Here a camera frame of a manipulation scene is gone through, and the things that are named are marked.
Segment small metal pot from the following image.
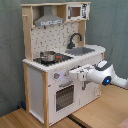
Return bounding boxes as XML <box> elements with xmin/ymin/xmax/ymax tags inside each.
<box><xmin>40</xmin><ymin>51</ymin><xmax>55</xmax><ymax>62</ymax></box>

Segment toy microwave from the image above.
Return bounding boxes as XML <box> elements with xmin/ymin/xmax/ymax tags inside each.
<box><xmin>66</xmin><ymin>4</ymin><xmax>89</xmax><ymax>21</ymax></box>

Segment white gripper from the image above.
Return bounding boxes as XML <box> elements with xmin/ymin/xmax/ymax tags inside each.
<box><xmin>69</xmin><ymin>65</ymin><xmax>90</xmax><ymax>81</ymax></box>

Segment black stovetop red burners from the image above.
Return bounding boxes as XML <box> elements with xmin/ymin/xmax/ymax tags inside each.
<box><xmin>34</xmin><ymin>53</ymin><xmax>71</xmax><ymax>66</ymax></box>

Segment wooden toy kitchen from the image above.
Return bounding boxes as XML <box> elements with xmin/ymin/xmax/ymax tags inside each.
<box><xmin>22</xmin><ymin>2</ymin><xmax>105</xmax><ymax>128</ymax></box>

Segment toy oven door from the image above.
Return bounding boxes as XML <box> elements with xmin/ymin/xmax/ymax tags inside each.
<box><xmin>49</xmin><ymin>79</ymin><xmax>79</xmax><ymax>125</ymax></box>

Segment toy fridge door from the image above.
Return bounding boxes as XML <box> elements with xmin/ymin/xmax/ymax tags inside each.
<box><xmin>79</xmin><ymin>56</ymin><xmax>102</xmax><ymax>107</ymax></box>

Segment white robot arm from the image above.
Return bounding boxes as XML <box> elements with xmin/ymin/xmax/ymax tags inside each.
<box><xmin>69</xmin><ymin>60</ymin><xmax>128</xmax><ymax>89</ymax></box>

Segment grey range hood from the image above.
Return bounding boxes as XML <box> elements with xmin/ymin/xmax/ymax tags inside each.
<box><xmin>35</xmin><ymin>5</ymin><xmax>64</xmax><ymax>27</ymax></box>

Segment grey toy sink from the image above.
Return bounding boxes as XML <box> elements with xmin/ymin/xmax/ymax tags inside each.
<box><xmin>66</xmin><ymin>47</ymin><xmax>94</xmax><ymax>56</ymax></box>

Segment left red stove knob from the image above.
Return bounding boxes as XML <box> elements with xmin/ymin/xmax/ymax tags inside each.
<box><xmin>54</xmin><ymin>73</ymin><xmax>60</xmax><ymax>79</ymax></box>

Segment black toy faucet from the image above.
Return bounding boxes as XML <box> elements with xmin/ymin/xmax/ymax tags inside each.
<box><xmin>67</xmin><ymin>33</ymin><xmax>83</xmax><ymax>49</ymax></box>

